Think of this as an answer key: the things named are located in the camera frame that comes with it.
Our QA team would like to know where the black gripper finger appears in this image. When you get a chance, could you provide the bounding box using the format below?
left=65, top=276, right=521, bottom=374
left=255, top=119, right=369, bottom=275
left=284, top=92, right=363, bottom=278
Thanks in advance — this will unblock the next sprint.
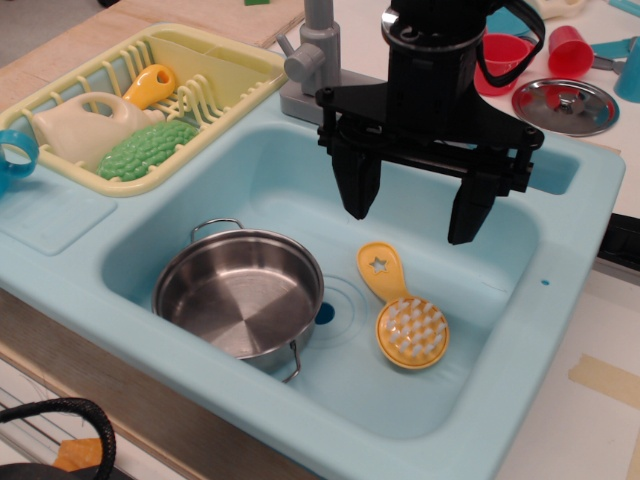
left=331, top=143, right=382, bottom=220
left=448, top=172, right=500, bottom=245

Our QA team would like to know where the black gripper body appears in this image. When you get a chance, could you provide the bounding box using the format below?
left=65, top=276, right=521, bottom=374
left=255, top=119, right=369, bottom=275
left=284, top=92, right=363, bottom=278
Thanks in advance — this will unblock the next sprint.
left=315, top=44, right=544, bottom=193

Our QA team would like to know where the yellow round dish brush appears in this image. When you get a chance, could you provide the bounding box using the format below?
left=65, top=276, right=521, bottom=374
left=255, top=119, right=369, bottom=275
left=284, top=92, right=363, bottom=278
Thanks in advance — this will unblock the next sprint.
left=356, top=241, right=450, bottom=370

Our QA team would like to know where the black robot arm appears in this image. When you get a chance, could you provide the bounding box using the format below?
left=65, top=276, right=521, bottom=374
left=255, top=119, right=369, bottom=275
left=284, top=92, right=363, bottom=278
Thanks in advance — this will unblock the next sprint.
left=316, top=1, right=545, bottom=245

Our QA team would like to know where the steel pot lid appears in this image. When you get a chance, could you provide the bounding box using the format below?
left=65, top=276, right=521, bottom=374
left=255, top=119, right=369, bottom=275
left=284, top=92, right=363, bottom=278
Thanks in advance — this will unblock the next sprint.
left=512, top=79, right=620, bottom=137

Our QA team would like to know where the stainless steel pot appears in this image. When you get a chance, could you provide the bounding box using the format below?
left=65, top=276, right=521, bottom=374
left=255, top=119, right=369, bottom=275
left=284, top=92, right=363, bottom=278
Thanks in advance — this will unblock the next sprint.
left=151, top=218, right=324, bottom=382

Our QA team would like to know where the red toy mug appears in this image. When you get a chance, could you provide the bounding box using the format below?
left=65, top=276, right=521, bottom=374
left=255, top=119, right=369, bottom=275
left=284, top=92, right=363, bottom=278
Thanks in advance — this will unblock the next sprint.
left=474, top=33, right=533, bottom=96

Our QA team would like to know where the light blue toy sink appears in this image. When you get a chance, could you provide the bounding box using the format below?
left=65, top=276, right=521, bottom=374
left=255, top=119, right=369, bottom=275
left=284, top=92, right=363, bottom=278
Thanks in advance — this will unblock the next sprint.
left=1, top=99, right=625, bottom=479

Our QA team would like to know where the light blue plate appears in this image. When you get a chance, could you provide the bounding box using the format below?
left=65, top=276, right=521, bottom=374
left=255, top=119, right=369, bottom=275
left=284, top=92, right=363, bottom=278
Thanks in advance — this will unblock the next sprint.
left=486, top=7, right=531, bottom=37

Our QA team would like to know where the grey toy faucet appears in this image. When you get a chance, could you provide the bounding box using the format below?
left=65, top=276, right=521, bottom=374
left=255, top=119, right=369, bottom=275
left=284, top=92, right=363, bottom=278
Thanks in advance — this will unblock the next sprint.
left=277, top=0, right=381, bottom=126

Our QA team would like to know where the red toy cup right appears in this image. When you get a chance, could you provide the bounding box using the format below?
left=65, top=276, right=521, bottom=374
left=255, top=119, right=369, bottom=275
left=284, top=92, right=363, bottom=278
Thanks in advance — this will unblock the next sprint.
left=548, top=25, right=595, bottom=79

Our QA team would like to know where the black object right edge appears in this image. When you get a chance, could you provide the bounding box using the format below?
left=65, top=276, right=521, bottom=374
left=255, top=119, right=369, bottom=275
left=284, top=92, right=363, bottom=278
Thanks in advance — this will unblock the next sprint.
left=598, top=213, right=640, bottom=271

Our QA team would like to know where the cream toy item top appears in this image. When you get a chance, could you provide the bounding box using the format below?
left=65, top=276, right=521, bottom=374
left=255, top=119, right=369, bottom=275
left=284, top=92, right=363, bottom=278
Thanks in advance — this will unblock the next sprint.
left=527, top=0, right=586, bottom=20

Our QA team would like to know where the wooden board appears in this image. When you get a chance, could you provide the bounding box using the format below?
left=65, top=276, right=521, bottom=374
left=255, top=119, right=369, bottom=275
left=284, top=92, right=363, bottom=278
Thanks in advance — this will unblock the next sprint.
left=0, top=0, right=307, bottom=109

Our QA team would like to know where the blue cup at right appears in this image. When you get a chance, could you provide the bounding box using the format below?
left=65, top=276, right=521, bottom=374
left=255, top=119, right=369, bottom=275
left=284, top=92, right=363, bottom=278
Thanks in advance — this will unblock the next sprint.
left=614, top=40, right=640, bottom=103

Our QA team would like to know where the blue cup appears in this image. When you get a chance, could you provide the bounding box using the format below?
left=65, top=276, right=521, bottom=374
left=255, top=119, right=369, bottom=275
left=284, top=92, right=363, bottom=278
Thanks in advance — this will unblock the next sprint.
left=614, top=40, right=640, bottom=103
left=1, top=129, right=39, bottom=195

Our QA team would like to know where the green bumpy toy vegetable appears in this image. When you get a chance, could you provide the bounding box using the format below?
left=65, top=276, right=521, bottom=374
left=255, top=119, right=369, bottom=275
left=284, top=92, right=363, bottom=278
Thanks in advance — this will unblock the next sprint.
left=96, top=120, right=199, bottom=182

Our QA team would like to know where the beige masking tape strip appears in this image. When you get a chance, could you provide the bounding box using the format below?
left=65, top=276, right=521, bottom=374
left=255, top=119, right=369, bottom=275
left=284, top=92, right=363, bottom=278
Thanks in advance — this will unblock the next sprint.
left=568, top=354, right=639, bottom=410

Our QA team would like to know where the yellow dish drying rack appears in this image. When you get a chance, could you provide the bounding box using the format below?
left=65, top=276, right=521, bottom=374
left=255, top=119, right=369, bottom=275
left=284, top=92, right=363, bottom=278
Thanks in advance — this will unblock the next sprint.
left=1, top=23, right=287, bottom=197

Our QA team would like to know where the cream toy jug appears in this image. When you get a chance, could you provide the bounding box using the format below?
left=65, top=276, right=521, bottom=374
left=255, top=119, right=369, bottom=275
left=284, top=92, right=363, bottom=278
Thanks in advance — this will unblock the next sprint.
left=31, top=92, right=165, bottom=171

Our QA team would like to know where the blue cup at left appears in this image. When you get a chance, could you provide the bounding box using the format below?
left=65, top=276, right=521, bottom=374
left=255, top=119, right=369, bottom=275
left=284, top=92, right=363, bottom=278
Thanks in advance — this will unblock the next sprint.
left=1, top=129, right=39, bottom=195

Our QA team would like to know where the yellow tape piece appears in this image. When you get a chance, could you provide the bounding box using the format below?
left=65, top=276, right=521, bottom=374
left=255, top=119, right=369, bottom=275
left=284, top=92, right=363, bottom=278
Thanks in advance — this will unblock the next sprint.
left=52, top=438, right=103, bottom=472

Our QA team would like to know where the blue handled utensil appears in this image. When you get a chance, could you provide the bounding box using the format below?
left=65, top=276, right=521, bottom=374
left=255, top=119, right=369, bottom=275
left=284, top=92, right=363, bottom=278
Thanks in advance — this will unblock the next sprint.
left=592, top=36, right=639, bottom=74

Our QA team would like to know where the orange yellow toy handle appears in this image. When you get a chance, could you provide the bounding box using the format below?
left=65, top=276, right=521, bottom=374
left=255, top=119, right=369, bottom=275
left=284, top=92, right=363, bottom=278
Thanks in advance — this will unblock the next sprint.
left=123, top=64, right=176, bottom=109

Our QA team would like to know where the black braided cable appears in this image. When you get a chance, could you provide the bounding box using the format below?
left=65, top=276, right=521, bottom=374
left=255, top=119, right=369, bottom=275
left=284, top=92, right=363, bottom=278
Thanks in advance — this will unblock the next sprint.
left=0, top=397, right=117, bottom=480

